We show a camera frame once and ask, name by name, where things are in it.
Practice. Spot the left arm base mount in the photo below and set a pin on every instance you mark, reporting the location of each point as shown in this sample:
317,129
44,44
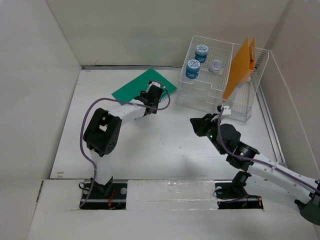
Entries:
112,196

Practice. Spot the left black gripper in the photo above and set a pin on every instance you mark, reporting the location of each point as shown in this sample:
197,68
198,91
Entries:
143,94

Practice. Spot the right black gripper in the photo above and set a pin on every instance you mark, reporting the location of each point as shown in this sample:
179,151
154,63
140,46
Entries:
200,124

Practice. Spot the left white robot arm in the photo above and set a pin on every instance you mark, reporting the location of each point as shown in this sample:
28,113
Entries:
102,132

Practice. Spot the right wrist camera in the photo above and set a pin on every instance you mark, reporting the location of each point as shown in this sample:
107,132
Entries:
224,110

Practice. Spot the blue tape roll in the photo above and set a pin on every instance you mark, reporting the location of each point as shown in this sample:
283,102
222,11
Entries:
192,69
201,52

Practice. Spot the white wire rack organizer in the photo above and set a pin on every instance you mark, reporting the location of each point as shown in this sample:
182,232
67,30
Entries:
205,92

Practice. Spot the small clear tape roll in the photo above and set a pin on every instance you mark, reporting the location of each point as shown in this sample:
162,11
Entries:
215,67

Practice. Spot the orange notebook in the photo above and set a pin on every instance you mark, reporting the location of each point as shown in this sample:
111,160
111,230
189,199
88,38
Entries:
242,66

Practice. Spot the green notebook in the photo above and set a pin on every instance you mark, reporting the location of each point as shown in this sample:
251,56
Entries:
140,83

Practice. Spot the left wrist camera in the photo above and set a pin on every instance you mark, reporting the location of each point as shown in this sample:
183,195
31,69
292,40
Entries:
153,84

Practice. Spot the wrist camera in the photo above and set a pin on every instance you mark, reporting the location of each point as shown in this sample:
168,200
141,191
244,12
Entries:
224,110
153,84

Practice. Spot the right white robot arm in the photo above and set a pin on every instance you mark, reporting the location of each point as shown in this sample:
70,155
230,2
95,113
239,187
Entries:
257,175

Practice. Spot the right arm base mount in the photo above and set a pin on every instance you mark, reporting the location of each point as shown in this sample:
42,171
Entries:
231,194

